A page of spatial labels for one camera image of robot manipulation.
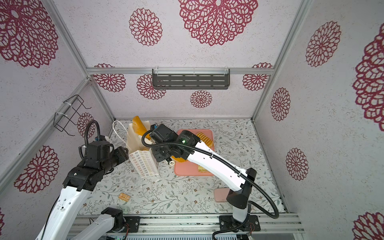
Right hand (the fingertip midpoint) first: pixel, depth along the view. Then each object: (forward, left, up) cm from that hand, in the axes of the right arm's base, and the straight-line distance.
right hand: (157, 149), depth 67 cm
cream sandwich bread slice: (+4, -21, -26) cm, 34 cm away
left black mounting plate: (-24, +14, -30) cm, 41 cm away
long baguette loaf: (+10, +10, +3) cm, 15 cm away
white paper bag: (+16, +19, -23) cm, 34 cm away
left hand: (+1, +18, -6) cm, 19 cm away
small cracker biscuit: (-12, +22, -29) cm, 38 cm away
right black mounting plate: (-22, -34, -31) cm, 50 cm away
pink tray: (+6, -13, -29) cm, 32 cm away
